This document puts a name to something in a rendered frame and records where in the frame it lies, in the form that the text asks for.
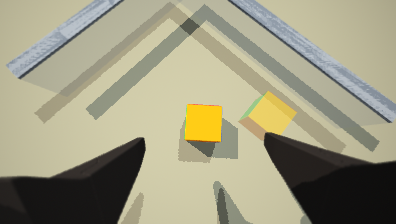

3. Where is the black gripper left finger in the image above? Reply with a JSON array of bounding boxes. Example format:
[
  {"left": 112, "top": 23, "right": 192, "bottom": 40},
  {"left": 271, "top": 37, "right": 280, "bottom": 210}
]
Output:
[{"left": 0, "top": 137, "right": 146, "bottom": 224}]

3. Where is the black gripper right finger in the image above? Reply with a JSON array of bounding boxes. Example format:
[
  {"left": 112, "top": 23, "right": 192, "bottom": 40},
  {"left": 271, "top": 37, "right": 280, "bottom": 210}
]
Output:
[{"left": 264, "top": 132, "right": 396, "bottom": 224}]

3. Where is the transparent green and yellow cube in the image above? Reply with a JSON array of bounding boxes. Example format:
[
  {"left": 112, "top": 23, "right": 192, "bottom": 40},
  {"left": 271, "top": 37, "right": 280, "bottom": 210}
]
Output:
[{"left": 239, "top": 91, "right": 297, "bottom": 141}]

